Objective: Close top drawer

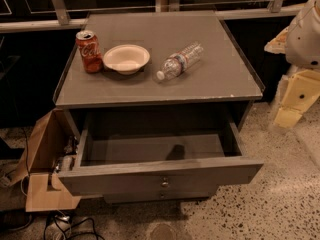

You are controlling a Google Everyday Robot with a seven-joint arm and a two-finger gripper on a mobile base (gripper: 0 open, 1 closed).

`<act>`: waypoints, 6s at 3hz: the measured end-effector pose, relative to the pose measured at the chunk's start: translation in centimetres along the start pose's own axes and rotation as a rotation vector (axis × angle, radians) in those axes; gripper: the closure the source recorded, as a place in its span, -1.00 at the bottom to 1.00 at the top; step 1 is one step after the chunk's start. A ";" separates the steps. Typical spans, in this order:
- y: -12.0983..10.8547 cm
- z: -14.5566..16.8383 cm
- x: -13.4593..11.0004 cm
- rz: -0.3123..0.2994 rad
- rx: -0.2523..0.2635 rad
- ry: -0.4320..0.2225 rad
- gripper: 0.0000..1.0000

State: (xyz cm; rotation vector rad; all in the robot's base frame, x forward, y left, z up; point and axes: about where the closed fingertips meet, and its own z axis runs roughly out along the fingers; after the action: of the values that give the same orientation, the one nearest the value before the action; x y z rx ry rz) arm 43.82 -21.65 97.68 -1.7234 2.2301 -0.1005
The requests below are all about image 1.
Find clear plastic water bottle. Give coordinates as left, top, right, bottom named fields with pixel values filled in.
left=156, top=42, right=203, bottom=81

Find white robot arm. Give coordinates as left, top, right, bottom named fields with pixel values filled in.
left=264, top=0, right=320, bottom=128

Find grey drawer cabinet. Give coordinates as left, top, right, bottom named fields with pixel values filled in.
left=52, top=10, right=266, bottom=205

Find metal railing frame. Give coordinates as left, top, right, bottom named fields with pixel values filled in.
left=0, top=0, right=307, bottom=33

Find wooden side box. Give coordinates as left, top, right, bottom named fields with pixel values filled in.
left=11, top=109, right=81, bottom=212

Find grey top drawer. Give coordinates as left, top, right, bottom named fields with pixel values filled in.
left=59, top=109, right=263, bottom=196

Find white paper bowl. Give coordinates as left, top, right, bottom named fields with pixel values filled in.
left=103, top=45, right=150, bottom=75

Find black floor cables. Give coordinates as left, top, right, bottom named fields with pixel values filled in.
left=42, top=211, right=106, bottom=240

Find red cola can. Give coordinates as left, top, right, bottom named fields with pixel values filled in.
left=76, top=30, right=102, bottom=73

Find grey drawer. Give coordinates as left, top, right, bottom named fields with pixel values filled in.
left=59, top=109, right=263, bottom=196
left=103, top=191, right=212, bottom=204

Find grey bottom drawer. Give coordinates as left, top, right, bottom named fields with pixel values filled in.
left=103, top=191, right=212, bottom=204

